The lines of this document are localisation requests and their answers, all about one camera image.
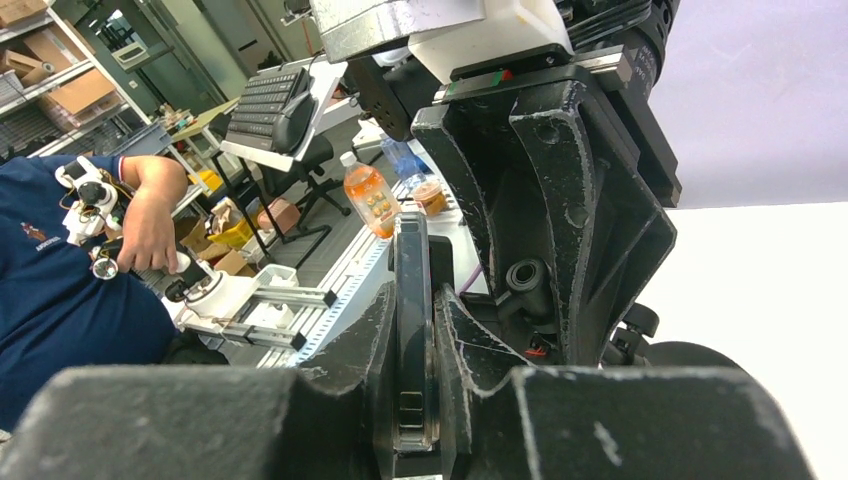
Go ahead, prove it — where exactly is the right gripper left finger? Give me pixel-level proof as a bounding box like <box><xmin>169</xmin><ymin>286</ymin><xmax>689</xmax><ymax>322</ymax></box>
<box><xmin>1</xmin><ymin>283</ymin><xmax>396</xmax><ymax>479</ymax></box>

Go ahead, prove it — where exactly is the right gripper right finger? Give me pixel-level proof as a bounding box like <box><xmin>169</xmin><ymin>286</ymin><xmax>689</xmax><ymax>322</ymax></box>
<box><xmin>434</xmin><ymin>288</ymin><xmax>813</xmax><ymax>479</ymax></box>

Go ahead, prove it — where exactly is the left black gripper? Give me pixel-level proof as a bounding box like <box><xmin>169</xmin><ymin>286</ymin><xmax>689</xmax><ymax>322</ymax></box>
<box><xmin>410</xmin><ymin>42</ymin><xmax>682</xmax><ymax>366</ymax></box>

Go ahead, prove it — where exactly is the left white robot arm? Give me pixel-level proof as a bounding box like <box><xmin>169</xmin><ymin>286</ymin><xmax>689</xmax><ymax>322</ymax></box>
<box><xmin>348</xmin><ymin>1</ymin><xmax>681</xmax><ymax>365</ymax></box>

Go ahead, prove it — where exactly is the orange translucent bottle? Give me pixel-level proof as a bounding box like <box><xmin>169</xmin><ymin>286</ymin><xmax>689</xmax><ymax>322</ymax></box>
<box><xmin>340</xmin><ymin>151</ymin><xmax>401</xmax><ymax>239</ymax></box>

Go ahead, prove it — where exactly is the person in navy shirt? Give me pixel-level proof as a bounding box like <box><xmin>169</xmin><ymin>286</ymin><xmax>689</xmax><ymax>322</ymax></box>
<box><xmin>1</xmin><ymin>155</ymin><xmax>188</xmax><ymax>433</ymax></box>

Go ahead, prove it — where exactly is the black keyboard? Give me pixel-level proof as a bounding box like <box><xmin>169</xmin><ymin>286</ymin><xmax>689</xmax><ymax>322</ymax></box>
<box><xmin>225</xmin><ymin>66</ymin><xmax>316</xmax><ymax>155</ymax></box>

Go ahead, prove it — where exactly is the white slotted cable duct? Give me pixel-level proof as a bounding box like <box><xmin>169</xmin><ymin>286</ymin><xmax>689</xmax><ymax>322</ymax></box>
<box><xmin>254</xmin><ymin>182</ymin><xmax>458</xmax><ymax>370</ymax></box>

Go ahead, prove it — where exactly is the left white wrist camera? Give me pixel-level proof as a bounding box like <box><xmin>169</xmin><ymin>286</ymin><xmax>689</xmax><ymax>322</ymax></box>
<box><xmin>310</xmin><ymin>1</ymin><xmax>574</xmax><ymax>83</ymax></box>

